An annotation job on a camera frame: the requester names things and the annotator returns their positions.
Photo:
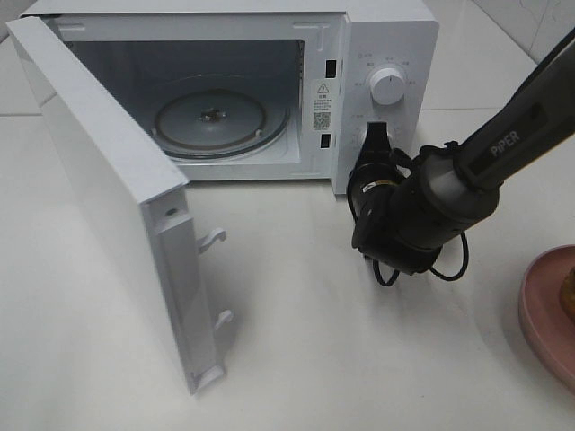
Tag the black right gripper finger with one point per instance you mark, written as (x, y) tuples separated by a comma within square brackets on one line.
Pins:
[(376, 142)]

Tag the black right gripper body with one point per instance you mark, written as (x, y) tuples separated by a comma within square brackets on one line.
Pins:
[(372, 182)]

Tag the burger with lettuce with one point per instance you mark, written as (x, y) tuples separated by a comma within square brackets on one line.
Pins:
[(567, 295)]

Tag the pink round plate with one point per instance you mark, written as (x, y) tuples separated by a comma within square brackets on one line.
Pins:
[(546, 327)]

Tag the white microwave door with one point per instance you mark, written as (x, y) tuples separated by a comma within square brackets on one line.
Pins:
[(132, 195)]

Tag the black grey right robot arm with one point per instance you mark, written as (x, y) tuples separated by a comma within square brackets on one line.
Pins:
[(406, 208)]

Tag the upper white round knob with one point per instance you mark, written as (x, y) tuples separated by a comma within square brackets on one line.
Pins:
[(387, 85)]

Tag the white microwave oven body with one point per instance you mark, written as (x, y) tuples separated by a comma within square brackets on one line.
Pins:
[(320, 54)]

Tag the glass microwave turntable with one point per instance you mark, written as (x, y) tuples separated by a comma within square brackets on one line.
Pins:
[(209, 117)]

